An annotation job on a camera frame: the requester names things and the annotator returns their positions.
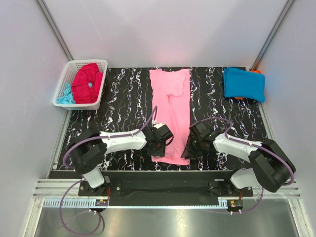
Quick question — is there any folded orange t-shirt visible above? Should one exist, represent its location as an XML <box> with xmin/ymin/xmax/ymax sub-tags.
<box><xmin>234</xmin><ymin>70</ymin><xmax>262</xmax><ymax>99</ymax></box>

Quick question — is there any black marble pattern mat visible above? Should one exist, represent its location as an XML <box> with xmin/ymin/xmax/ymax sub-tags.
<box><xmin>53</xmin><ymin>67</ymin><xmax>269</xmax><ymax>171</ymax></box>

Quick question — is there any right aluminium corner post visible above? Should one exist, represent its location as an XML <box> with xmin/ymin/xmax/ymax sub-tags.
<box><xmin>250</xmin><ymin>0</ymin><xmax>296</xmax><ymax>70</ymax></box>

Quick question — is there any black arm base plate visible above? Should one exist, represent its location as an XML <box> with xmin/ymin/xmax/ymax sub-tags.
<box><xmin>80</xmin><ymin>171</ymin><xmax>253</xmax><ymax>198</ymax></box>

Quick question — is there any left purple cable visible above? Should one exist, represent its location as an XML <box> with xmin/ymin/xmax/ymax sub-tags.
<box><xmin>59</xmin><ymin>105</ymin><xmax>159</xmax><ymax>235</ymax></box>

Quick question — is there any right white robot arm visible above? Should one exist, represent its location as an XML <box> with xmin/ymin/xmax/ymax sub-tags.
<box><xmin>181</xmin><ymin>120</ymin><xmax>296</xmax><ymax>196</ymax></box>

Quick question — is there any red t-shirt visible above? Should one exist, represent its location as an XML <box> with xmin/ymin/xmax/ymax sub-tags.
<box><xmin>71</xmin><ymin>63</ymin><xmax>103</xmax><ymax>104</ymax></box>

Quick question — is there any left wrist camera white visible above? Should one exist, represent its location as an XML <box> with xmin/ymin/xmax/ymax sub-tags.
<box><xmin>152</xmin><ymin>120</ymin><xmax>165</xmax><ymax>129</ymax></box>

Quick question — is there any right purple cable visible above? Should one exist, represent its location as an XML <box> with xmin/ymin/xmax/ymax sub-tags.
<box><xmin>195</xmin><ymin>117</ymin><xmax>296</xmax><ymax>215</ymax></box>

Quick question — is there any white plastic laundry basket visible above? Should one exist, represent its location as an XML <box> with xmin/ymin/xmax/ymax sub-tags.
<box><xmin>52</xmin><ymin>59</ymin><xmax>108</xmax><ymax>111</ymax></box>

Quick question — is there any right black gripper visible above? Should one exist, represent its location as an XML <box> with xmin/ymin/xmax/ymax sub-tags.
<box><xmin>181</xmin><ymin>134</ymin><xmax>204</xmax><ymax>160</ymax></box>

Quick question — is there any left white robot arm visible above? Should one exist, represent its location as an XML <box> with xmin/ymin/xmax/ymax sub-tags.
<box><xmin>64</xmin><ymin>123</ymin><xmax>174</xmax><ymax>196</ymax></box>

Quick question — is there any aluminium corner post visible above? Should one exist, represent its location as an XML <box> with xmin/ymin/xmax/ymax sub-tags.
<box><xmin>250</xmin><ymin>0</ymin><xmax>296</xmax><ymax>70</ymax></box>
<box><xmin>35</xmin><ymin>0</ymin><xmax>74</xmax><ymax>61</ymax></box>

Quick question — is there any left aluminium corner post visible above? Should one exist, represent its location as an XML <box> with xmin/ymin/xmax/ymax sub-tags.
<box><xmin>35</xmin><ymin>0</ymin><xmax>74</xmax><ymax>61</ymax></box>

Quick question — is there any folded blue t-shirt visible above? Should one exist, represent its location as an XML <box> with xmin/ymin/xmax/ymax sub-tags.
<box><xmin>223</xmin><ymin>68</ymin><xmax>266</xmax><ymax>103</ymax></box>

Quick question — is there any aluminium frame rail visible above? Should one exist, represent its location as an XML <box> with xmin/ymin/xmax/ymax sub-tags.
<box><xmin>32</xmin><ymin>179</ymin><xmax>302</xmax><ymax>209</ymax></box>

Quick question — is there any pink t-shirt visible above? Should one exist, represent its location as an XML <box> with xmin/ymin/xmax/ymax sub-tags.
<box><xmin>150</xmin><ymin>69</ymin><xmax>191</xmax><ymax>165</ymax></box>

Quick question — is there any purple cable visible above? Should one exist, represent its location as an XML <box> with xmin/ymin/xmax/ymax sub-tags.
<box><xmin>195</xmin><ymin>117</ymin><xmax>296</xmax><ymax>215</ymax></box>
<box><xmin>59</xmin><ymin>105</ymin><xmax>159</xmax><ymax>235</ymax></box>

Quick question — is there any light blue garment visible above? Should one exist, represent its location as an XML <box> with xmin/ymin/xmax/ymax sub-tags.
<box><xmin>57</xmin><ymin>83</ymin><xmax>75</xmax><ymax>104</ymax></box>

